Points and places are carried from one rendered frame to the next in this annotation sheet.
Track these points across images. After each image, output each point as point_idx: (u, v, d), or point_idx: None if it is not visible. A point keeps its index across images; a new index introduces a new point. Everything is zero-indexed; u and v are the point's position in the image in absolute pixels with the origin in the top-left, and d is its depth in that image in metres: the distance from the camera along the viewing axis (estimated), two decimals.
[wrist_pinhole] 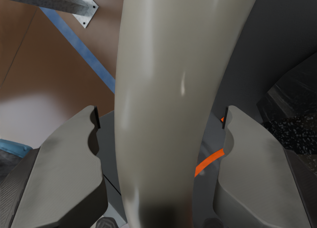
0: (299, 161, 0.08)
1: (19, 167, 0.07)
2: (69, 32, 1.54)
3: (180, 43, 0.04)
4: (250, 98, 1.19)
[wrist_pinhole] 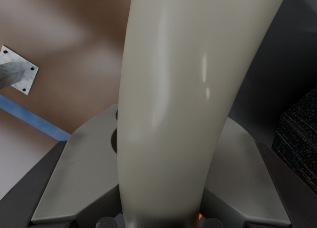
0: (269, 151, 0.08)
1: (47, 156, 0.08)
2: (6, 102, 1.15)
3: (202, 45, 0.03)
4: None
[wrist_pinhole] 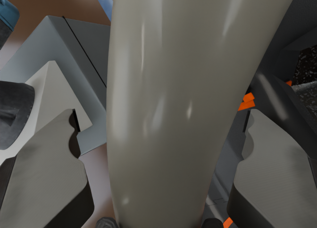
0: None
1: None
2: None
3: (202, 31, 0.02)
4: (268, 55, 1.09)
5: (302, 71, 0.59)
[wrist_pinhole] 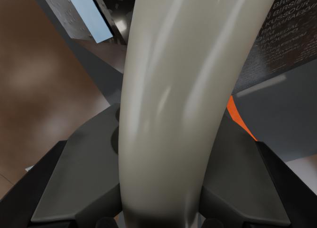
0: (269, 150, 0.08)
1: (47, 156, 0.08)
2: None
3: None
4: None
5: None
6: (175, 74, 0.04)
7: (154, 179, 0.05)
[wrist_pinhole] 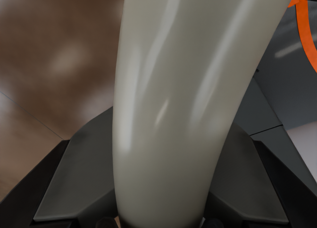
0: (267, 149, 0.08)
1: (50, 156, 0.08)
2: None
3: None
4: None
5: None
6: (174, 83, 0.03)
7: (152, 199, 0.04)
